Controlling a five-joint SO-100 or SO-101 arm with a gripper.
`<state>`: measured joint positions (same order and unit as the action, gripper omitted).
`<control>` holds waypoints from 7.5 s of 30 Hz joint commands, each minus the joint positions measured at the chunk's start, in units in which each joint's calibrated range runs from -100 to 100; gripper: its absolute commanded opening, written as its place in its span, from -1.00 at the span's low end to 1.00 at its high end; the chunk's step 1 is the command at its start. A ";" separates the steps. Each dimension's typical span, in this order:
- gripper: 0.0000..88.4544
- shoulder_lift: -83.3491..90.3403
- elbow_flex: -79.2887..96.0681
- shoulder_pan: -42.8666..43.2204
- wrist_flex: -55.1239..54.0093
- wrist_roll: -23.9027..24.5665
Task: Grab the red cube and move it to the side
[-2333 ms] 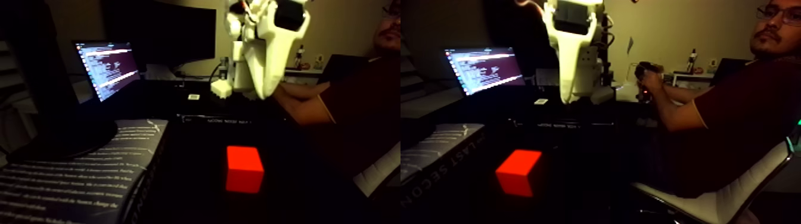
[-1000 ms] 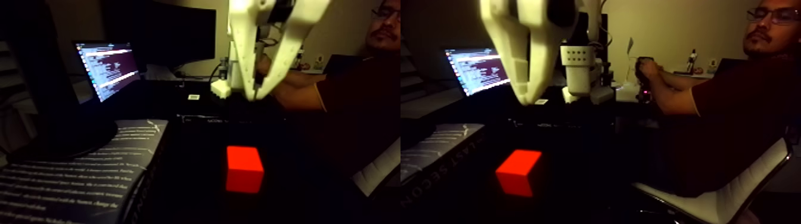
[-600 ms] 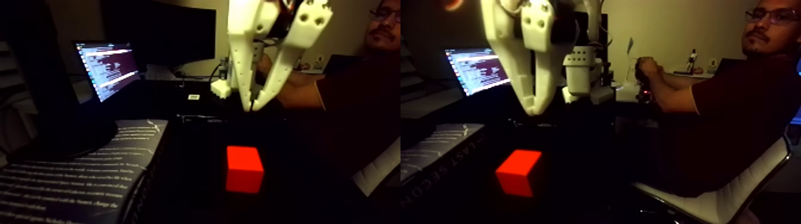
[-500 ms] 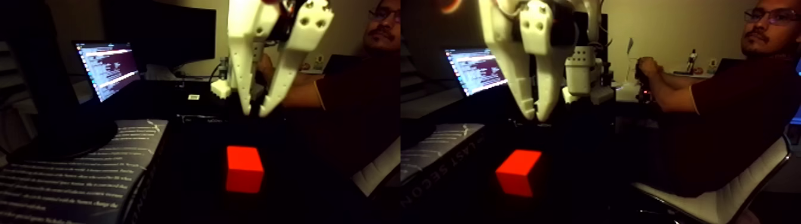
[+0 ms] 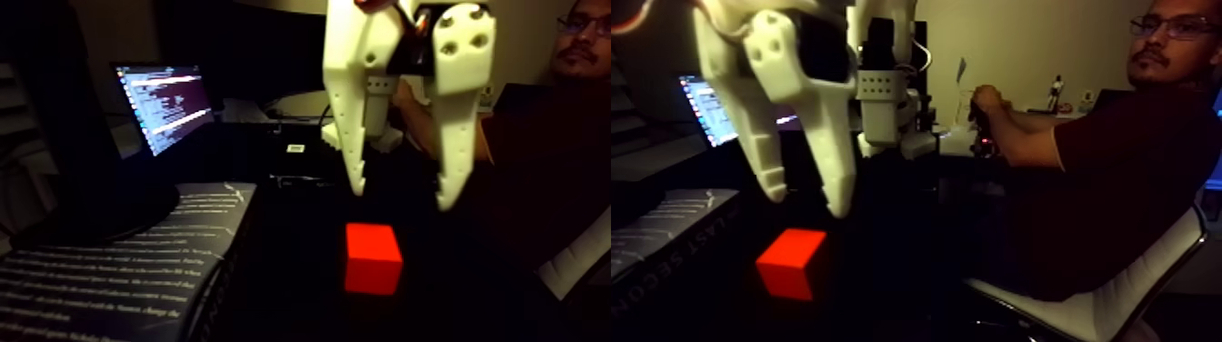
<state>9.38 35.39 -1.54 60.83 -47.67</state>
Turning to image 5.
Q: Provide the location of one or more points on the large dark monitor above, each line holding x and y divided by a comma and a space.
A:
248, 48

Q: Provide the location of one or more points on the white chair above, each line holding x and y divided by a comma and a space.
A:
578, 258

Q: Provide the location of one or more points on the black monitor on round stand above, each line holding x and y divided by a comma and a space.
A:
57, 95

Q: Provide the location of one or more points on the laptop with lit screen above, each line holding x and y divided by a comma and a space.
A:
167, 100

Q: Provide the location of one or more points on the small white tag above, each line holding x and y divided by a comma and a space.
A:
296, 148

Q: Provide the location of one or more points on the black bar with white lettering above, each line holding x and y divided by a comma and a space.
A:
305, 181

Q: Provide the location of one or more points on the person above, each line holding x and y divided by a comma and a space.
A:
554, 162

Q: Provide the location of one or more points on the red cube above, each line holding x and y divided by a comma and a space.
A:
372, 263

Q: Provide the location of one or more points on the dark book with white print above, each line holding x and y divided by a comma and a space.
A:
115, 277

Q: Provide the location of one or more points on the person's hand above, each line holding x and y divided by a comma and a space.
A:
412, 100

